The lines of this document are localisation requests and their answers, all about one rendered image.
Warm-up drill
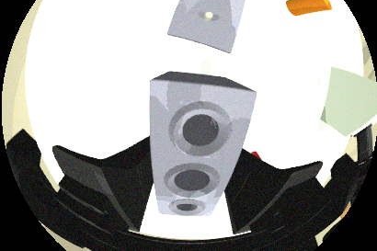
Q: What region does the red peg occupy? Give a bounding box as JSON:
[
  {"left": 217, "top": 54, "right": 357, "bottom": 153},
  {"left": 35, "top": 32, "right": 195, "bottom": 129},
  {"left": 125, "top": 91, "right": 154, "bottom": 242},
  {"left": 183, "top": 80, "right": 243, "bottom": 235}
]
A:
[{"left": 251, "top": 151, "right": 262, "bottom": 160}]

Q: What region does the orange cylinder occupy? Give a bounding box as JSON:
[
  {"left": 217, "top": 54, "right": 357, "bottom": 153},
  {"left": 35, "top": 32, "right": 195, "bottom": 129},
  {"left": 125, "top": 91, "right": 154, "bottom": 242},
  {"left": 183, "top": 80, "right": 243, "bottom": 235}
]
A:
[{"left": 286, "top": 0, "right": 332, "bottom": 17}]

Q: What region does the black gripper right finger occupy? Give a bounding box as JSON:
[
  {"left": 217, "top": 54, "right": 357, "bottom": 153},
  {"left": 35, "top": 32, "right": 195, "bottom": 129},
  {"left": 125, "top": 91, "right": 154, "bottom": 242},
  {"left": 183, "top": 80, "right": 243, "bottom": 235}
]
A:
[{"left": 224, "top": 147, "right": 323, "bottom": 234}]

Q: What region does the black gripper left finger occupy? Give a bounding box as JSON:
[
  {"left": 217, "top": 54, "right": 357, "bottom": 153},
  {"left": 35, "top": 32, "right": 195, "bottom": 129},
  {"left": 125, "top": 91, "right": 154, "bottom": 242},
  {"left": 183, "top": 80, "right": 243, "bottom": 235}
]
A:
[{"left": 51, "top": 135, "right": 154, "bottom": 232}]

